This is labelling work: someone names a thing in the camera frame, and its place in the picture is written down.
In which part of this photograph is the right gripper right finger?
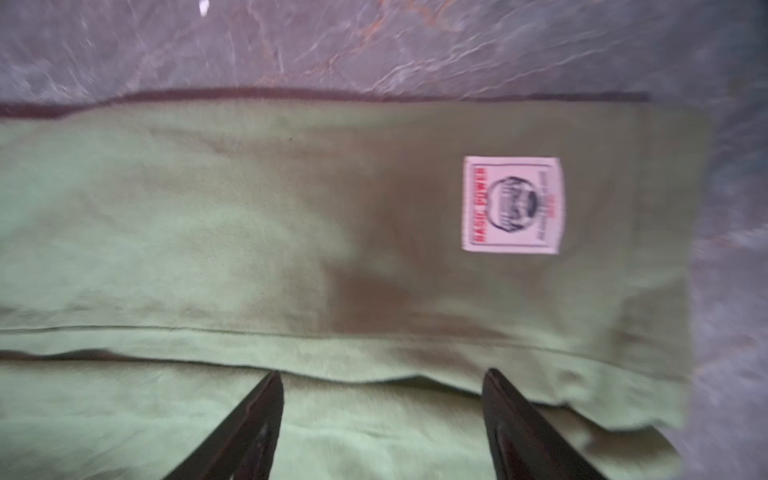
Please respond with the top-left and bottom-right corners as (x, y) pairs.
(481, 368), (605, 480)

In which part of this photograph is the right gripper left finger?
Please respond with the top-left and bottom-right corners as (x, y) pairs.
(165, 371), (285, 480)

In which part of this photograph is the green tank top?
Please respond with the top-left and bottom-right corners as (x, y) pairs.
(1, 99), (711, 479)

